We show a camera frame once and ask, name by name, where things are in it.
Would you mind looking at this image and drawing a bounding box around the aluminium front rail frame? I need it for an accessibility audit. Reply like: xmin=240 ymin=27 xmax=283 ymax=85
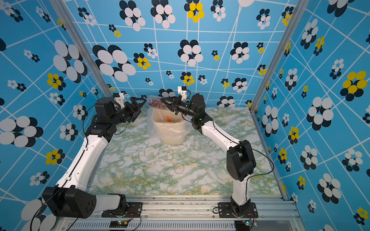
xmin=55 ymin=195 xmax=307 ymax=231

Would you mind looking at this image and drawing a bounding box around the clear plastic bin liner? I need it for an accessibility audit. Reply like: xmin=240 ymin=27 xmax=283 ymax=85
xmin=147 ymin=108 xmax=193 ymax=142

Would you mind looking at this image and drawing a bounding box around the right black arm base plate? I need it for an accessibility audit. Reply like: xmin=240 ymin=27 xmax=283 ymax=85
xmin=217 ymin=202 xmax=259 ymax=219

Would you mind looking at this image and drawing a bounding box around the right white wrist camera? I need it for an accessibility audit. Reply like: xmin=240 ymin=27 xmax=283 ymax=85
xmin=178 ymin=86 xmax=188 ymax=98

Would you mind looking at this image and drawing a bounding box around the left green circuit board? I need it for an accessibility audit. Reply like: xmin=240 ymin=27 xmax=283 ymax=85
xmin=109 ymin=220 xmax=129 ymax=229

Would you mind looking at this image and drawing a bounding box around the tall clear tea jar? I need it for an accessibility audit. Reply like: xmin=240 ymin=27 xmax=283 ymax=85
xmin=201 ymin=142 xmax=211 ymax=153

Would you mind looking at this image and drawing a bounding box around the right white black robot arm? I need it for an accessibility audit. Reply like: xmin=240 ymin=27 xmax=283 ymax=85
xmin=161 ymin=94 xmax=259 ymax=218

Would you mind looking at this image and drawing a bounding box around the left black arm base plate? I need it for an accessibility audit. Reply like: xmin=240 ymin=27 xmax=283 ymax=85
xmin=101 ymin=202 xmax=143 ymax=218

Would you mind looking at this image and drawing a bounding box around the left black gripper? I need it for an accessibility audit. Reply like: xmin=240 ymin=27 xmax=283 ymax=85
xmin=111 ymin=97 xmax=146 ymax=127

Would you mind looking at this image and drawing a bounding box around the aluminium corner post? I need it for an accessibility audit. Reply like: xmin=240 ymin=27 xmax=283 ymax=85
xmin=50 ymin=1 xmax=113 ymax=97
xmin=251 ymin=0 xmax=310 ymax=113

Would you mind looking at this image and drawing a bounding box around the cream plastic trash bin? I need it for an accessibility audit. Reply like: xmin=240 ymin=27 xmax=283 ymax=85
xmin=150 ymin=109 xmax=188 ymax=145

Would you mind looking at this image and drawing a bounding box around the green circuit board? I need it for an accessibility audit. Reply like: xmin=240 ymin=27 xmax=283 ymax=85
xmin=235 ymin=221 xmax=250 ymax=231
xmin=109 ymin=220 xmax=129 ymax=229

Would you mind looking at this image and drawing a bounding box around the right aluminium corner post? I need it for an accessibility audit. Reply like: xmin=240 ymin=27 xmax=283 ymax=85
xmin=251 ymin=0 xmax=310 ymax=113

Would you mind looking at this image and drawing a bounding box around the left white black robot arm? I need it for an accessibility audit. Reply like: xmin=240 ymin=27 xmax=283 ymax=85
xmin=41 ymin=93 xmax=146 ymax=219

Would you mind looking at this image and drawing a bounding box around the small tea jar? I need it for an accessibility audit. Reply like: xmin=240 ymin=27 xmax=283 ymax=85
xmin=192 ymin=136 xmax=202 ymax=151

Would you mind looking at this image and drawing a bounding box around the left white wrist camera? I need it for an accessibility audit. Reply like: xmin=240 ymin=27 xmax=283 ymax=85
xmin=113 ymin=93 xmax=125 ymax=108

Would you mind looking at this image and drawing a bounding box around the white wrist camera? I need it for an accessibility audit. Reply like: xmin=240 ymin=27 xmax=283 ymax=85
xmin=113 ymin=93 xmax=125 ymax=108
xmin=178 ymin=86 xmax=188 ymax=98

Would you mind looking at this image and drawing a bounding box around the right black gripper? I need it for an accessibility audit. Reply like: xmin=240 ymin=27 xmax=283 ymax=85
xmin=163 ymin=98 xmax=198 ymax=121

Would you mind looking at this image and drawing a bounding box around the left aluminium corner post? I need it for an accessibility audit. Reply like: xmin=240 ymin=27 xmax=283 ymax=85
xmin=50 ymin=1 xmax=113 ymax=97

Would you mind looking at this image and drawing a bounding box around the right green circuit board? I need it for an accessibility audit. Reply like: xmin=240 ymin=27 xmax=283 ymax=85
xmin=235 ymin=221 xmax=250 ymax=231

